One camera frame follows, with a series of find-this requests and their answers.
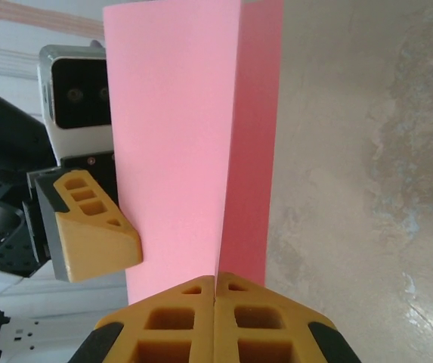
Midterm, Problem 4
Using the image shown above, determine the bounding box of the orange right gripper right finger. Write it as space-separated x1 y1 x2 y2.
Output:
215 271 361 363

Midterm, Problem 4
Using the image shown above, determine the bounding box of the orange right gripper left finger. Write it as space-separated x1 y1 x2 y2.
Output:
68 275 216 363

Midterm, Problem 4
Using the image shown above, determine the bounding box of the pink paper sheet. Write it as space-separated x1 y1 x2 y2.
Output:
102 0 285 306

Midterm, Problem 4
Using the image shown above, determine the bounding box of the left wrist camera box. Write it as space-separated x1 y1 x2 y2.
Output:
37 44 114 162

